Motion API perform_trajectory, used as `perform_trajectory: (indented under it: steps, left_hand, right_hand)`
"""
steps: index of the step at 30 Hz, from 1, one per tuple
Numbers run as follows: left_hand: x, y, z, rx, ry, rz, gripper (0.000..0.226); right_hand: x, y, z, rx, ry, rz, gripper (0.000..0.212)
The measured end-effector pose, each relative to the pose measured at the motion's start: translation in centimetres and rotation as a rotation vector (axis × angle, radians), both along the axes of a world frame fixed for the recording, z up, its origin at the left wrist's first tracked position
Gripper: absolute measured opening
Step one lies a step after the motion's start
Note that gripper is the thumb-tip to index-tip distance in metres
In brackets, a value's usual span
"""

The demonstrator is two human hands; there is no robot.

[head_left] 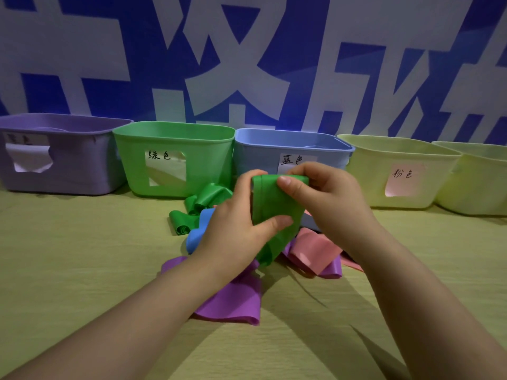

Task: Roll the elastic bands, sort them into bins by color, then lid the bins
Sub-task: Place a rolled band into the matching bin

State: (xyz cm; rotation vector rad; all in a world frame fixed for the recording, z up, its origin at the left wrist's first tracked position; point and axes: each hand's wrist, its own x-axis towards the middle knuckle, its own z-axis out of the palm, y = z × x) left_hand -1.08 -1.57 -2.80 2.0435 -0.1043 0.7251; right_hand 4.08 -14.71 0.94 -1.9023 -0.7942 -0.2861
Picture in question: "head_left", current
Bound torn white paper label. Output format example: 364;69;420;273
2;132;54;174

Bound blue plastic bin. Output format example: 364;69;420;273
233;127;355;190

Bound large purple elastic band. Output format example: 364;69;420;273
160;255;263;327

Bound plain yellow plastic bin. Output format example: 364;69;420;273
431;141;507;216

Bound yellow plastic bin with label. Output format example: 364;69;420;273
337;134;463;210

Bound green elastic band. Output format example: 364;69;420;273
169;210;201;236
250;174;309;268
184;183;234;216

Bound person's left forearm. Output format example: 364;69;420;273
0;251;262;380

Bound blue elastic band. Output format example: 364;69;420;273
302;211;322;233
185;207;217;255

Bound paper label on blue bin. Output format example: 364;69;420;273
277;153;318;175

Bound purple plastic bin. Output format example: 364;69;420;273
0;113;134;195

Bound green plastic bin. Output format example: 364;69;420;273
112;121;237;199

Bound paper label in green bin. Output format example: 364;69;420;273
144;148;187;187

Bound paper label in yellow bin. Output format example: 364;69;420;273
383;164;428;198

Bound rolled green elastic band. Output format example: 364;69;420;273
169;210;201;236
184;183;234;216

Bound person's right hand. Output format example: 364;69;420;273
276;162;382;262

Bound person's right forearm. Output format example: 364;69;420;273
345;227;507;380

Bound person's left hand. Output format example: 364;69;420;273
189;169;294;274

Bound pink elastic band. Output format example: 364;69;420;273
287;227;365;276

